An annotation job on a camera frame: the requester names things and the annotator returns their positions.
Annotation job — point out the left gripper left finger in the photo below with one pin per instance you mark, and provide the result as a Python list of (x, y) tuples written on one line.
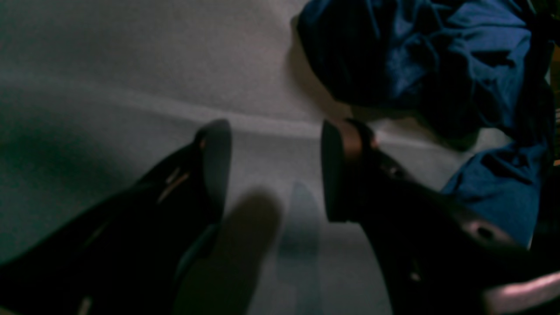
[(128, 254)]

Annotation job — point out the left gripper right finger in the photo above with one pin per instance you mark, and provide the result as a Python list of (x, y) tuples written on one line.
[(437, 257)]

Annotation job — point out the blue t-shirt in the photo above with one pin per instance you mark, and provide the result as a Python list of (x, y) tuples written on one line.
[(463, 65)]

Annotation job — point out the light blue table cloth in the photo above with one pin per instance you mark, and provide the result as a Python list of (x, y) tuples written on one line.
[(94, 93)]

